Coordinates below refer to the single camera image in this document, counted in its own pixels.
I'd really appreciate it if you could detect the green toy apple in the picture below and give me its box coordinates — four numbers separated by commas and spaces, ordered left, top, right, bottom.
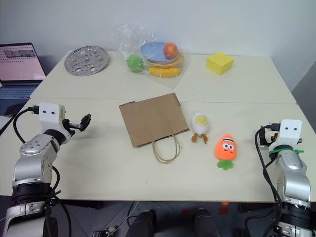
126, 54, 145, 73

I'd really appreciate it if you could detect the open laptop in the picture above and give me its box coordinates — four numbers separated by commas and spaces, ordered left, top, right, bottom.
0, 42, 47, 117

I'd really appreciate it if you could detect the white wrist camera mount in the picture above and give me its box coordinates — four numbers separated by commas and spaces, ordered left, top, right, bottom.
38, 102, 66, 135
276, 119, 304, 152

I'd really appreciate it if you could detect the orange carrot plush toy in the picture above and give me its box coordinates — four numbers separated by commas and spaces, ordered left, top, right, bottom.
214, 133, 238, 171

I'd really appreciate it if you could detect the green zip tie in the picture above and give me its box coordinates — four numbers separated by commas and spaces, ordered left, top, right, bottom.
268, 147, 305, 157

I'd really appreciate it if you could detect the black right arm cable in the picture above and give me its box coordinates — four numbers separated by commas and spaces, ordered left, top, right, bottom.
244, 125, 285, 237

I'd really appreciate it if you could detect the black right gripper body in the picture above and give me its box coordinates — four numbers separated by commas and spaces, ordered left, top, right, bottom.
259, 125, 280, 149

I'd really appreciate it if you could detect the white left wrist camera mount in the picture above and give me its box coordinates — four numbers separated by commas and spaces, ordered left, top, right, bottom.
38, 102, 66, 135

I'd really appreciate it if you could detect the dark rounded shape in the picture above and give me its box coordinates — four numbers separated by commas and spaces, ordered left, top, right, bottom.
193, 208, 221, 237
126, 209, 157, 237

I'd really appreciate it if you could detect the brown paper bag with handles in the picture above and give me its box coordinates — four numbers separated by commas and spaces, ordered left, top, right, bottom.
118, 92, 191, 164

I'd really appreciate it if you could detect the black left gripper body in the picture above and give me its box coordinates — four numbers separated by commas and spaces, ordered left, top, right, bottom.
62, 118, 82, 137

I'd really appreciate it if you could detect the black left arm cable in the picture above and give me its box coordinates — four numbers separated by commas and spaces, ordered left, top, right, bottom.
12, 105, 40, 144

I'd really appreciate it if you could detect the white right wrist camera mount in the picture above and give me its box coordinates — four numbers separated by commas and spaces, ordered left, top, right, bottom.
276, 119, 304, 152

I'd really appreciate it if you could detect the perforated round metal tray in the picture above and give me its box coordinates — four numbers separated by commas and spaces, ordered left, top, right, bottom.
64, 44, 109, 76

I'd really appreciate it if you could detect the clear plastic bag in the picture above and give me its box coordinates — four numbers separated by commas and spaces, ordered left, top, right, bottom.
107, 23, 193, 90

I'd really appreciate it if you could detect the yellow cheese block toy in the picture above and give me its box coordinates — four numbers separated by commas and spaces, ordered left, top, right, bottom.
206, 51, 235, 76

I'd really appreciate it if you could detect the egg plush toy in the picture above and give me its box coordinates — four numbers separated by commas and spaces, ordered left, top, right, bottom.
190, 112, 211, 145

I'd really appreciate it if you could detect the red toy apple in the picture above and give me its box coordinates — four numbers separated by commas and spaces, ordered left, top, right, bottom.
163, 42, 179, 60

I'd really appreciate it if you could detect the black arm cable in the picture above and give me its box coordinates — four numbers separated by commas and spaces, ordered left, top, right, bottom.
12, 105, 40, 144
244, 125, 285, 237

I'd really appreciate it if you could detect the yellow orange toy fruit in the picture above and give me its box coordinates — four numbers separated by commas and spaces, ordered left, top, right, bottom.
148, 66, 183, 79

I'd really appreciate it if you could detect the blue plate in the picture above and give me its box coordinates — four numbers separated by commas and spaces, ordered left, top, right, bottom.
140, 41, 180, 63

